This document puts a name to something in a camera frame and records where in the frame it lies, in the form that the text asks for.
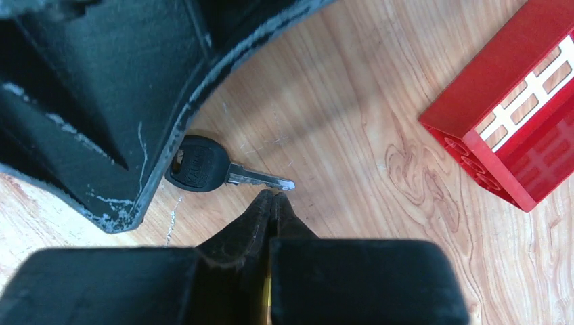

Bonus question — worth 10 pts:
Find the black headed key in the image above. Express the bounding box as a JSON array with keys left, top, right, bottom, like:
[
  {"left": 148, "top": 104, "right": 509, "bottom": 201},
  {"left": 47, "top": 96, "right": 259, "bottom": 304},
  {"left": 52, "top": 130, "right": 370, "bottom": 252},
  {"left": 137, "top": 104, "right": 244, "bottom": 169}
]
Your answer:
[{"left": 164, "top": 135, "right": 296, "bottom": 192}]

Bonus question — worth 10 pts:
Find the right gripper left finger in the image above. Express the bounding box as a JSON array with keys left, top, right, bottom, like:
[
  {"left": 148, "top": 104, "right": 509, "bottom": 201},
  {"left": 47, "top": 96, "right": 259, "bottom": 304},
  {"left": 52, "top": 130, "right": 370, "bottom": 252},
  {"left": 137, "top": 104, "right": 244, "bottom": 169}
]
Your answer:
[{"left": 1, "top": 190, "right": 273, "bottom": 324}]

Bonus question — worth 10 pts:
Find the red toy brick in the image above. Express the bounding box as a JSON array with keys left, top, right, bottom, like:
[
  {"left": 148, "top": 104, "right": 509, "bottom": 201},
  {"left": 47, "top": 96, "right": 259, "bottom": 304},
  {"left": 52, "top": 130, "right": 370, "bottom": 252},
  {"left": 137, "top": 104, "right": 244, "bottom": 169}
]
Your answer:
[{"left": 419, "top": 1, "right": 573, "bottom": 212}]

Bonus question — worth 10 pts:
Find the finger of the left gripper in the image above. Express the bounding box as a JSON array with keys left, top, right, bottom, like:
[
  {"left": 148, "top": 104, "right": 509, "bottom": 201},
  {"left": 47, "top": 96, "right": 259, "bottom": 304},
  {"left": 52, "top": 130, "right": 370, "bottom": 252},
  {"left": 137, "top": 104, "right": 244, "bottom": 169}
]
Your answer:
[{"left": 1, "top": 0, "right": 326, "bottom": 234}]

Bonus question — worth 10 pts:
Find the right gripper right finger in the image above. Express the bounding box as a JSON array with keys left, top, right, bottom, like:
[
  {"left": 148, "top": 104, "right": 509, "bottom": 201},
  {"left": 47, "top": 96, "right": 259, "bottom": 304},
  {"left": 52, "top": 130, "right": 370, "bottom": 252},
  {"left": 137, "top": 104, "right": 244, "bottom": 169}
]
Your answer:
[{"left": 270, "top": 193, "right": 470, "bottom": 324}]

